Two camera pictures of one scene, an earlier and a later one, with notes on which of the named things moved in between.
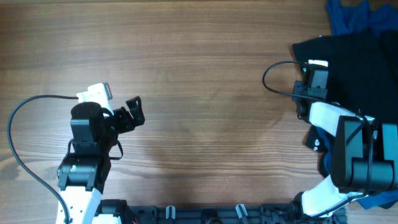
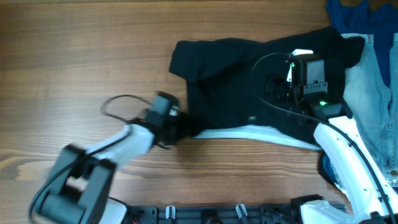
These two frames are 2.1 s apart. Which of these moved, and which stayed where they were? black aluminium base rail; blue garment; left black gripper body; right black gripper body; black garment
Moved: right black gripper body; left black gripper body; black garment
Stayed: black aluminium base rail; blue garment
